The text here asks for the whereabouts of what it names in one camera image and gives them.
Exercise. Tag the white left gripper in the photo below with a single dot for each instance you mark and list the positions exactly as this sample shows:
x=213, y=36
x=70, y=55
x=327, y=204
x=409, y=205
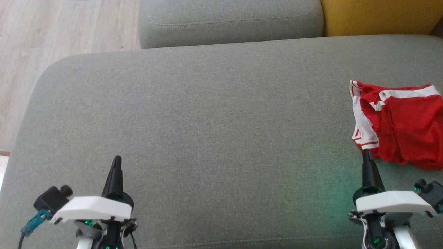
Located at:
x=93, y=209

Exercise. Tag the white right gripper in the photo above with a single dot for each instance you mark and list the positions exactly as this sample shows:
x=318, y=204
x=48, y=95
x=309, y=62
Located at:
x=394, y=204

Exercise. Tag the red jersey number 23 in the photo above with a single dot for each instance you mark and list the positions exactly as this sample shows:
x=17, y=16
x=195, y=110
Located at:
x=358, y=117

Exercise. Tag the red shorts with white stripe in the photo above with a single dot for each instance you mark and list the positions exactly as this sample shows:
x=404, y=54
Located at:
x=412, y=131

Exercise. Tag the white rug with brown edge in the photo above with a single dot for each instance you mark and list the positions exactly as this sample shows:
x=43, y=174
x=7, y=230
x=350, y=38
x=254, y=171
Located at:
x=2, y=169

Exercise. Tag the wide yellow sofa backrest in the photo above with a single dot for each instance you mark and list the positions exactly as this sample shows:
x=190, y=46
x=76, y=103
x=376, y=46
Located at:
x=380, y=15

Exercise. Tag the small grey sofa seat cushion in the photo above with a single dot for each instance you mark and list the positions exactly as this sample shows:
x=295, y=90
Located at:
x=228, y=20

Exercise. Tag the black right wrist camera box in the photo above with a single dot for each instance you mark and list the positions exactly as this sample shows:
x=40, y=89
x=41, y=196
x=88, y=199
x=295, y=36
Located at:
x=432, y=193

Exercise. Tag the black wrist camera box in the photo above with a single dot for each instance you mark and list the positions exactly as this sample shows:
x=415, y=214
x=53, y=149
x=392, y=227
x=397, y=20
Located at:
x=432, y=193
x=52, y=200

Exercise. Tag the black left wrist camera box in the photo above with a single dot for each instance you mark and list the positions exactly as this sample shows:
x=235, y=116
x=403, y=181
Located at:
x=52, y=200

